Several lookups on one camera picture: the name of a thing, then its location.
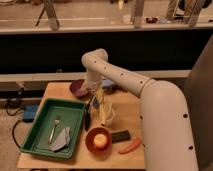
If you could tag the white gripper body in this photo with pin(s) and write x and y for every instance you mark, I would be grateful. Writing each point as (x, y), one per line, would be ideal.
(91, 84)

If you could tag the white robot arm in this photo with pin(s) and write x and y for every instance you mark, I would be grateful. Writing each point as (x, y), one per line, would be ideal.
(166, 128)

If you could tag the purple bowl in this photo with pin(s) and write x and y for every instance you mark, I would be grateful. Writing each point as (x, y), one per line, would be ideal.
(76, 88)

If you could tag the orange bowl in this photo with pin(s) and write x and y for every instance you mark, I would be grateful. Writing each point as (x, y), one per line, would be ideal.
(90, 136)

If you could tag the green plastic tray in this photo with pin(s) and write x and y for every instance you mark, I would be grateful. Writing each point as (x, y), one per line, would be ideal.
(55, 117)

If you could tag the silver fork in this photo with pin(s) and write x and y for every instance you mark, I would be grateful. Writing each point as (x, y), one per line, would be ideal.
(56, 122)

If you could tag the yellow round fruit toy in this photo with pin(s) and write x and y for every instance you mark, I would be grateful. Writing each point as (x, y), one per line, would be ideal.
(100, 141)

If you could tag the black rectangular block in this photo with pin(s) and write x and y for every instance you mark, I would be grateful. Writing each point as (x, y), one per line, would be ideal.
(120, 136)

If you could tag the grey folded cloth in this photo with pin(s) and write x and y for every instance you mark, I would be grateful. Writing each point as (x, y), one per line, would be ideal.
(61, 140)

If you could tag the blue box on floor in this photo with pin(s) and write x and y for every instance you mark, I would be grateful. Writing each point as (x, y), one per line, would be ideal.
(29, 113)

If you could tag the black handled tool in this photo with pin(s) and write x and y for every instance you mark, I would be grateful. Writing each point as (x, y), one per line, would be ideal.
(87, 113)

